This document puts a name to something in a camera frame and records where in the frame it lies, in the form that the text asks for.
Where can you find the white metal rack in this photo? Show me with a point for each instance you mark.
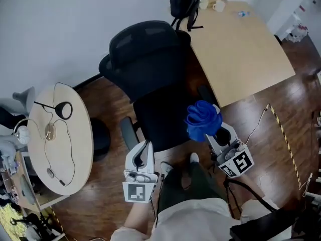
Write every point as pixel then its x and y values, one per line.
pixel 313 197

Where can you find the black backpack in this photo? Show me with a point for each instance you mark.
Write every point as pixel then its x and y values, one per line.
pixel 183 1

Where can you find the yellow black floor tape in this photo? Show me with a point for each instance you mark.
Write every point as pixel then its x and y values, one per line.
pixel 286 139

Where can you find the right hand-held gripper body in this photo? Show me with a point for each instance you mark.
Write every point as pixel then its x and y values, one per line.
pixel 237 163

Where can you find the blue cloth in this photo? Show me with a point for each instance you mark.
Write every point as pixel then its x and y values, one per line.
pixel 201 122

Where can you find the grey desk pad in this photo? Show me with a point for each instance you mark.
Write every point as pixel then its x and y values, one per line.
pixel 27 193

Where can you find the person's white shoe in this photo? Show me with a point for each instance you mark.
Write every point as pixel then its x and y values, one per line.
pixel 166 167
pixel 194 157

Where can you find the black round table base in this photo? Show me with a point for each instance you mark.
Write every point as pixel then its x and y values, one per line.
pixel 100 139

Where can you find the person's green trousers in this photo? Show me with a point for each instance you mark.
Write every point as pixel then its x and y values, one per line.
pixel 195 184

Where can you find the person's right forearm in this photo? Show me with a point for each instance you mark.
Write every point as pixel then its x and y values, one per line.
pixel 250 186

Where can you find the black desk lamp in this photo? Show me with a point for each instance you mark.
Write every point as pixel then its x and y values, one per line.
pixel 64 110

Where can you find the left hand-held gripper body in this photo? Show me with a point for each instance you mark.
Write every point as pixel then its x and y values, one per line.
pixel 136 192

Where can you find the round wooden table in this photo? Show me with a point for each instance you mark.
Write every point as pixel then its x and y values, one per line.
pixel 80 134

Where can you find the small blue bottle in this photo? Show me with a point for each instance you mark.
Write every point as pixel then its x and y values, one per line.
pixel 243 13

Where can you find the gold disc lamp base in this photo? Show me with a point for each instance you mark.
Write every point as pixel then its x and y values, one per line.
pixel 51 132

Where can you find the small wooden side desk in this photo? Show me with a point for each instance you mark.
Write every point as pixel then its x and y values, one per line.
pixel 17 197

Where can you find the white cup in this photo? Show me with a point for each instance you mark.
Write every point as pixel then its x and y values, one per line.
pixel 219 5
pixel 203 3

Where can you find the person's white shirt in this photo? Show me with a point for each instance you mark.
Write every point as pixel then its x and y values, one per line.
pixel 195 222

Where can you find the black shoulder bag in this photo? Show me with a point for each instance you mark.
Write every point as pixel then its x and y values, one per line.
pixel 265 226

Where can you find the person's left forearm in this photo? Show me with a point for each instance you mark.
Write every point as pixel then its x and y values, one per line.
pixel 138 217

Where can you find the black mesh office chair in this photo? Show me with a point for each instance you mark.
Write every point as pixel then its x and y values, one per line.
pixel 150 84

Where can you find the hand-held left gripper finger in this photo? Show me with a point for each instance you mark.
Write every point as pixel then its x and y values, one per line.
pixel 148 159
pixel 131 157

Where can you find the rectangular wooden desk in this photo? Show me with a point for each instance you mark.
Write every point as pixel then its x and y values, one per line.
pixel 245 56

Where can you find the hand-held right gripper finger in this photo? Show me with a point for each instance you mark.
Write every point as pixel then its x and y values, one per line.
pixel 213 144
pixel 232 133

